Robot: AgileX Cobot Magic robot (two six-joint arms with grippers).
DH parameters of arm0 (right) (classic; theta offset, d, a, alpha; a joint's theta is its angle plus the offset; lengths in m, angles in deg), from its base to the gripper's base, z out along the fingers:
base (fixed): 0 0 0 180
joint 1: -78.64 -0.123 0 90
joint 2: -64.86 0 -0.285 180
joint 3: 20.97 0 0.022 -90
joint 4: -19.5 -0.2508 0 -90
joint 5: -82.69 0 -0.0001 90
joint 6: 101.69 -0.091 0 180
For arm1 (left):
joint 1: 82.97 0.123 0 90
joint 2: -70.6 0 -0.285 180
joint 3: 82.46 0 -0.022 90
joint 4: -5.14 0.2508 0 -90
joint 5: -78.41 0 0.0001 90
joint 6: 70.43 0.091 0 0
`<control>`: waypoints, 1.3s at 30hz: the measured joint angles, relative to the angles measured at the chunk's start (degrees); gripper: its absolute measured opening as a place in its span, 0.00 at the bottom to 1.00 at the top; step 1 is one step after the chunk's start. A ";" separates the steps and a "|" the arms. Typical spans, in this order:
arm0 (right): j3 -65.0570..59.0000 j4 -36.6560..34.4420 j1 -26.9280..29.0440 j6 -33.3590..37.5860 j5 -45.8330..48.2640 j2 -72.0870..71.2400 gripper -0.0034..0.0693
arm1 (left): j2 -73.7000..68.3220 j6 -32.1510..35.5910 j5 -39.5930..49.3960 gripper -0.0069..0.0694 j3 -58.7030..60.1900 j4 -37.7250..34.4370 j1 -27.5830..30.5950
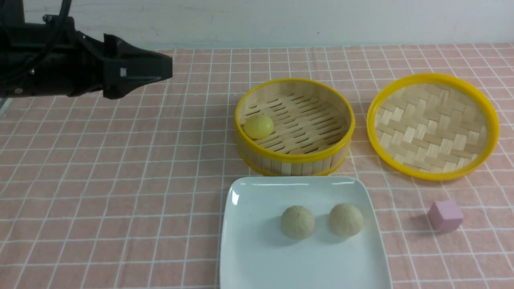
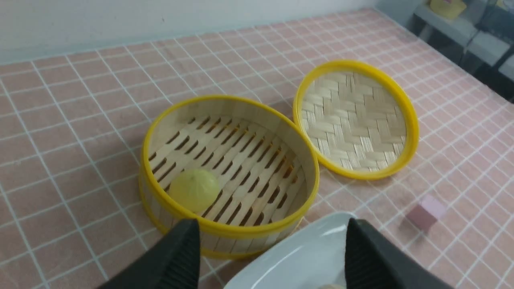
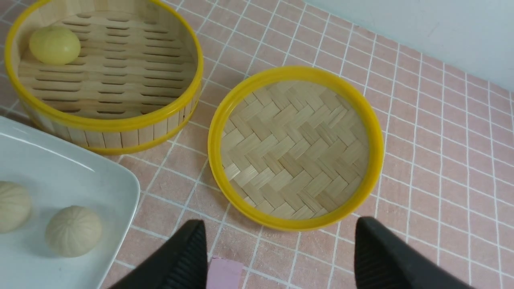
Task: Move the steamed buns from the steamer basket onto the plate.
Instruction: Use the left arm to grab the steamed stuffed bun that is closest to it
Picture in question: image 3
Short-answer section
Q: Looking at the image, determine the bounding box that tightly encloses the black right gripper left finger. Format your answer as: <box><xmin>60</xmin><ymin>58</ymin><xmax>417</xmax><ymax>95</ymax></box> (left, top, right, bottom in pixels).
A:
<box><xmin>110</xmin><ymin>220</ymin><xmax>208</xmax><ymax>289</ymax></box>

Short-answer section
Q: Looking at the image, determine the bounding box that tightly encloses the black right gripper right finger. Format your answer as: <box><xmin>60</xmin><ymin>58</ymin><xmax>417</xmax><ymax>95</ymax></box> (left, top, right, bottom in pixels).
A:
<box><xmin>354</xmin><ymin>216</ymin><xmax>471</xmax><ymax>289</ymax></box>

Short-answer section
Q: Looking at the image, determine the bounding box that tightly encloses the white steamed bun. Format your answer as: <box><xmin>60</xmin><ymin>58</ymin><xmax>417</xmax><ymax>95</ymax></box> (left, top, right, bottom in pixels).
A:
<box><xmin>0</xmin><ymin>181</ymin><xmax>33</xmax><ymax>234</ymax></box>
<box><xmin>44</xmin><ymin>206</ymin><xmax>103</xmax><ymax>258</ymax></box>

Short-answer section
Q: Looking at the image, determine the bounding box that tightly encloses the white steamed bun front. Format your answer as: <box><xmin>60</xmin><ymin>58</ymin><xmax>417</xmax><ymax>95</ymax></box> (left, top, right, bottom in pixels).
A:
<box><xmin>0</xmin><ymin>181</ymin><xmax>33</xmax><ymax>234</ymax></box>

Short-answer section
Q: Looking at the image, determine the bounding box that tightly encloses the yellow steamed bun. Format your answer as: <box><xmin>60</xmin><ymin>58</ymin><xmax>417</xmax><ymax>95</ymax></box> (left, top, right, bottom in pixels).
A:
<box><xmin>29</xmin><ymin>26</ymin><xmax>81</xmax><ymax>65</ymax></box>

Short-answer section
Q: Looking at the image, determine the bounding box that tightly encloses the white square plate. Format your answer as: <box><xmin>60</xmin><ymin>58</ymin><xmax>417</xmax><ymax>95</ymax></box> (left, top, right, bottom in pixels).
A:
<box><xmin>0</xmin><ymin>117</ymin><xmax>140</xmax><ymax>289</ymax></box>

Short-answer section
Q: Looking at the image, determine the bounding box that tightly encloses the pink cube block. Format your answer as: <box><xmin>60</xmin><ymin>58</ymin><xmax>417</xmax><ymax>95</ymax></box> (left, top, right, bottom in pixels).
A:
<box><xmin>206</xmin><ymin>256</ymin><xmax>244</xmax><ymax>289</ymax></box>

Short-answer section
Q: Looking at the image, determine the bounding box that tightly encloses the pink checkered tablecloth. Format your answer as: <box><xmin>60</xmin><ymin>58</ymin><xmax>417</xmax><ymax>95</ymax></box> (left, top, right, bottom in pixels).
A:
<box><xmin>102</xmin><ymin>0</ymin><xmax>514</xmax><ymax>289</ymax></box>

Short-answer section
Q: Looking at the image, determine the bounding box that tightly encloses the woven bamboo steamer lid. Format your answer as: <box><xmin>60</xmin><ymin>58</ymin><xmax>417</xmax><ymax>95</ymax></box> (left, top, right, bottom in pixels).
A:
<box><xmin>207</xmin><ymin>66</ymin><xmax>384</xmax><ymax>232</ymax></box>

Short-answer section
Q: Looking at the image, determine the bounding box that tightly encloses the bamboo steamer basket yellow rim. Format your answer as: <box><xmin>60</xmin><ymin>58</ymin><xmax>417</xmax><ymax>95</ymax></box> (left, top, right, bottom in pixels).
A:
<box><xmin>5</xmin><ymin>0</ymin><xmax>204</xmax><ymax>155</ymax></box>

